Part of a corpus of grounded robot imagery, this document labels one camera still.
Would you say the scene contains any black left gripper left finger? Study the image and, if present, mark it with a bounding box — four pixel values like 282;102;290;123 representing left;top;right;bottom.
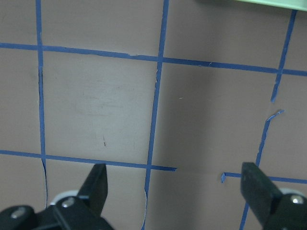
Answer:
77;164;107;216

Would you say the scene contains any green plastic tray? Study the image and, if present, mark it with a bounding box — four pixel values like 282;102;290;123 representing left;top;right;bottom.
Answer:
196;0;307;12

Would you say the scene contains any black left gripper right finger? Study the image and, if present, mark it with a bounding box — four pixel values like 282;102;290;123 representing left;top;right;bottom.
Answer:
240;162;283;227

